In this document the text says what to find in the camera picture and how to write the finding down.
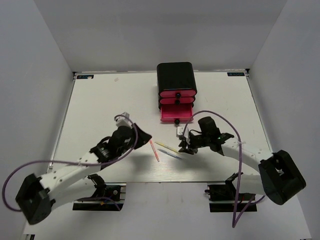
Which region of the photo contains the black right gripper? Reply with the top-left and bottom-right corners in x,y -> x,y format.
179,133 -> 211,155

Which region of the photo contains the yellow highlighter pen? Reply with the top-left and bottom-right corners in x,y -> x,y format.
154,141 -> 179,154

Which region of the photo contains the orange highlighter pen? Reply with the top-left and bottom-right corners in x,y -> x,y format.
149,140 -> 160,163

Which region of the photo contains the black pink drawer organizer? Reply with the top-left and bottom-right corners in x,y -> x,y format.
156,62 -> 198,126

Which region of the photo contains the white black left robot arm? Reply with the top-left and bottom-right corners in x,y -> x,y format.
15,124 -> 152,225

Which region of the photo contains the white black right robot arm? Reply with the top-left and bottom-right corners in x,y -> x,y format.
176,116 -> 307,205

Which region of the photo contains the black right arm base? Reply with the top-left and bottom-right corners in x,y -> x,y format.
204,173 -> 257,213

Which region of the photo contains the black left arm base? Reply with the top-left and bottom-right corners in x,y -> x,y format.
72,173 -> 126,212

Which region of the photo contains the blue highlighter pen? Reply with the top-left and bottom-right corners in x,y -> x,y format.
157,148 -> 182,160

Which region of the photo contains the blue label sticker right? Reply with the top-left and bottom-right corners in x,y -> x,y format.
227,72 -> 246,77

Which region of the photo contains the blue label sticker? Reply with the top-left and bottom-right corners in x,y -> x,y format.
227,72 -> 246,77
76,74 -> 94,80

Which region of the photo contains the blue label sticker left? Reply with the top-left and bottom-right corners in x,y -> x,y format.
76,74 -> 94,80

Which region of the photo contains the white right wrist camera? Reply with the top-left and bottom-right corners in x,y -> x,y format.
176,126 -> 189,138

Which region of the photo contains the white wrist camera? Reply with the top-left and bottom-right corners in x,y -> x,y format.
114,112 -> 132,128
176,126 -> 189,138

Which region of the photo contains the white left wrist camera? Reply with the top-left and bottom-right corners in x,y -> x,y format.
114,112 -> 132,128

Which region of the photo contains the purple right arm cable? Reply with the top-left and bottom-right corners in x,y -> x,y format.
183,110 -> 266,229

